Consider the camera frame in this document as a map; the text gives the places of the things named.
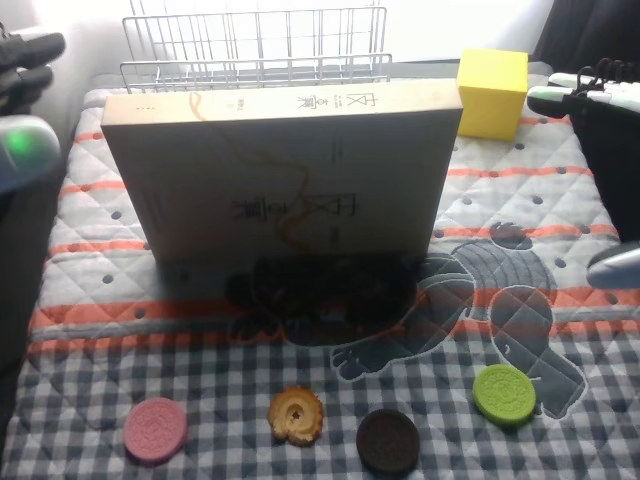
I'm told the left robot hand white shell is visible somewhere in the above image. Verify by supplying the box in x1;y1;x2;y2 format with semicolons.
0;22;68;96

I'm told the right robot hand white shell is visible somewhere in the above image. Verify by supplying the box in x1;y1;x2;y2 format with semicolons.
527;57;640;121

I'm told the wooden block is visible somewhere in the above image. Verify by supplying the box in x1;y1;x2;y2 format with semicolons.
99;79;465;266

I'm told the yellow cube box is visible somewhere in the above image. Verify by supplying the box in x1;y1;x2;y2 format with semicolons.
455;48;530;142

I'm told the grey quilt with bear print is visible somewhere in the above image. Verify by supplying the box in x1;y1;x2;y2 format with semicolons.
9;74;640;480

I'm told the dark curtain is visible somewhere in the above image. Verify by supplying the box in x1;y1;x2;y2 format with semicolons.
534;0;640;66

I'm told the green sandwich cookie toy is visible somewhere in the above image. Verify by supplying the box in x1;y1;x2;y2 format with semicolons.
472;363;538;430

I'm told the dark brown sandwich cookie toy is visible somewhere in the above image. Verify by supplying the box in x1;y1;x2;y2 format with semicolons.
355;408;421;475

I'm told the golden butter cookie toy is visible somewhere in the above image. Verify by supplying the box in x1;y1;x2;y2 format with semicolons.
267;385;324;447

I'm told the pink sandwich cookie toy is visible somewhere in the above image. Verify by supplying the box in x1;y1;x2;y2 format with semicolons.
123;397;190;467

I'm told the wire dish rack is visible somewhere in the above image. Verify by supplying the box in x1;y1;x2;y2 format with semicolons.
118;0;394;96

